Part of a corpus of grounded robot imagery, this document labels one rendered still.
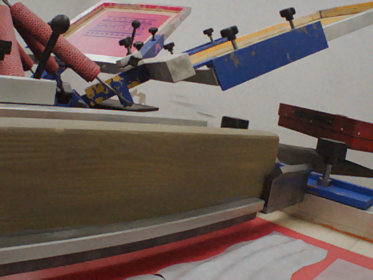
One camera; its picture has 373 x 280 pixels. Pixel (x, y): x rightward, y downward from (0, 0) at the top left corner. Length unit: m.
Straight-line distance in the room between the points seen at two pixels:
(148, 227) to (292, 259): 0.14
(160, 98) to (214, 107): 0.62
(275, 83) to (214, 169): 2.22
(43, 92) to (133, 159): 0.30
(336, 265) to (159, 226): 0.18
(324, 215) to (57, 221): 0.33
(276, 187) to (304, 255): 0.09
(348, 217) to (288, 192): 0.09
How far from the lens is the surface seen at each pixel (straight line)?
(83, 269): 0.26
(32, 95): 0.51
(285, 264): 0.31
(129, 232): 0.24
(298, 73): 2.43
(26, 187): 0.20
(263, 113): 2.53
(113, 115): 0.52
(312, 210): 0.46
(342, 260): 0.37
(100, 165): 0.22
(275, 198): 0.39
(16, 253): 0.20
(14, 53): 0.75
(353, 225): 0.45
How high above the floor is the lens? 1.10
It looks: 8 degrees down
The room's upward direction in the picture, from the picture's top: 10 degrees clockwise
